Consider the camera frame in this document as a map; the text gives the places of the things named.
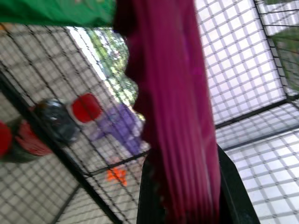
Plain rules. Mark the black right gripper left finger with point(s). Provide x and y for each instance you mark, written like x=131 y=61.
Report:
x=147 y=200

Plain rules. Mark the green and white patterned packet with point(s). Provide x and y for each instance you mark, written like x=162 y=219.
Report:
x=112 y=58

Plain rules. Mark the orange small packet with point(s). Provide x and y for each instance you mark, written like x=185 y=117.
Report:
x=118 y=176

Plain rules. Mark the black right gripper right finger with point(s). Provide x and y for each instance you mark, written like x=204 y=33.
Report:
x=236 y=200

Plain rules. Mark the green cloth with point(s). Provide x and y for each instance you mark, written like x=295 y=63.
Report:
x=53 y=11

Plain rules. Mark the red and white can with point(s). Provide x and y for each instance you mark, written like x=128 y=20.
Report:
x=86 y=108

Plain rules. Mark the dark cola bottle red label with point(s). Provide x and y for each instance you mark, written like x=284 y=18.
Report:
x=56 y=121

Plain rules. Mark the magenta cloth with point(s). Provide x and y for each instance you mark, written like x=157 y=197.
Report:
x=172 y=98

